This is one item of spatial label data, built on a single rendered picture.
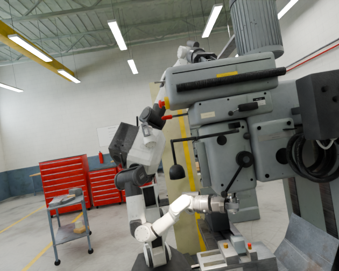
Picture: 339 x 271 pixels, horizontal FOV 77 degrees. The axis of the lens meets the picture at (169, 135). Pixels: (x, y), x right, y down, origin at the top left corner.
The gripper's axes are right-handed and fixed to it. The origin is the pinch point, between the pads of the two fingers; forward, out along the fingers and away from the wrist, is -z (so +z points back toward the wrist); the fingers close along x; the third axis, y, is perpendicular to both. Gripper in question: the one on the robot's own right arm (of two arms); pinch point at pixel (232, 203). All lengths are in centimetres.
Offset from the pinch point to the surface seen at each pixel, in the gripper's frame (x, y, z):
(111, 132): 707, -83, 614
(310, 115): -23, -36, -32
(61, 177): 286, 31, 462
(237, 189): -8.7, -9.4, -4.4
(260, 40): 1, -72, -23
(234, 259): -6.1, 23.6, 2.0
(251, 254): -2.8, 22.4, -5.0
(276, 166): -3.4, -17.0, -20.9
